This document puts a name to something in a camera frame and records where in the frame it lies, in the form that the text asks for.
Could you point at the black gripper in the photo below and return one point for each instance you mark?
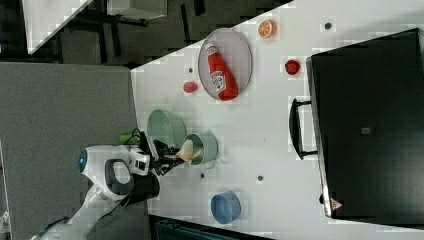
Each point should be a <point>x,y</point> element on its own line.
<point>151,148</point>

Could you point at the peeled banana toy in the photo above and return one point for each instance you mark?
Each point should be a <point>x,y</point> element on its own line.
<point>187,153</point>

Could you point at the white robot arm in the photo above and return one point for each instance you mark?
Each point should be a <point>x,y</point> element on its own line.
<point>120,175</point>

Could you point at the green metal mug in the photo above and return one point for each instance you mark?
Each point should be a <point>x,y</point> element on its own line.
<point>206,144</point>

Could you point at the red strawberry toy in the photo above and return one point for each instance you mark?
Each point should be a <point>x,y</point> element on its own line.
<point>190,87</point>

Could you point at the blue bowl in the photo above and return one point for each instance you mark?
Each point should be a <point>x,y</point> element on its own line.
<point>225,207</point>

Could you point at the red ketchup bottle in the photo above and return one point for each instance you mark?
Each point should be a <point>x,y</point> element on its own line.
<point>221,76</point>

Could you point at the grey oval plate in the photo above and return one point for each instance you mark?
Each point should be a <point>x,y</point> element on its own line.
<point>236,53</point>

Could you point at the orange slice toy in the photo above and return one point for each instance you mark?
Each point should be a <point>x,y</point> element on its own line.
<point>267,29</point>

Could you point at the black toaster oven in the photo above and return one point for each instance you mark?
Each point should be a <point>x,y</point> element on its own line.
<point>367,104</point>

